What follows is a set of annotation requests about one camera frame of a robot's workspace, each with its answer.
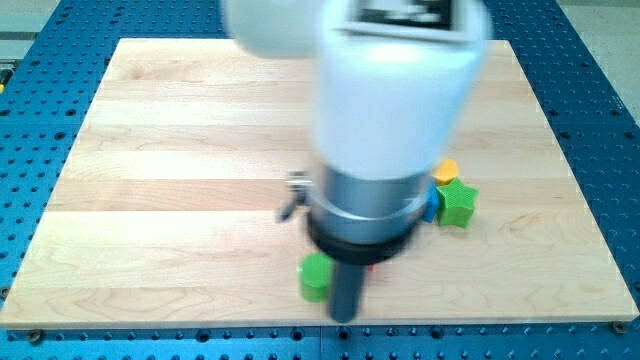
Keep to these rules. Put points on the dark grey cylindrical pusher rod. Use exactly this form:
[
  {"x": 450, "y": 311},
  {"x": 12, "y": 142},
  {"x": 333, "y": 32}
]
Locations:
[{"x": 345, "y": 291}]

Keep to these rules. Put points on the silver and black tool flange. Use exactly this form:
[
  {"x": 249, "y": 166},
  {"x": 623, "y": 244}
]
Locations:
[{"x": 363, "y": 221}]

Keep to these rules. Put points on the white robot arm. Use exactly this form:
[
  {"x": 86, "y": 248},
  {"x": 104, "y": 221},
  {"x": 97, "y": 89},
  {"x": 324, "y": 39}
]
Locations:
[{"x": 390, "y": 81}]

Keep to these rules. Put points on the blue cube block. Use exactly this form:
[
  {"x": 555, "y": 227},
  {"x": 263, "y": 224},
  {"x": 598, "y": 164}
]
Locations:
[{"x": 431, "y": 205}]

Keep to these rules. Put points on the green cylinder block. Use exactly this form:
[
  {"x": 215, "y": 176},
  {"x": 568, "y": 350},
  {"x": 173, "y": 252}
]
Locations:
[{"x": 314, "y": 274}]

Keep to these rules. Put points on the green star block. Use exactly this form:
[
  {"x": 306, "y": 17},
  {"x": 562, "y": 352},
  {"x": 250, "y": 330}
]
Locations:
[{"x": 456, "y": 203}]

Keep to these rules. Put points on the yellow hexagon block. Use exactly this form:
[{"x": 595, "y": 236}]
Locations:
[{"x": 445, "y": 172}]

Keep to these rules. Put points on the light wooden board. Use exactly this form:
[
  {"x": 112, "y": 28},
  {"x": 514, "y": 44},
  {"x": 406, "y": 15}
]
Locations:
[{"x": 164, "y": 214}]

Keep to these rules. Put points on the grey cable connector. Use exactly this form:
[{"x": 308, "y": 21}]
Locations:
[{"x": 298, "y": 183}]

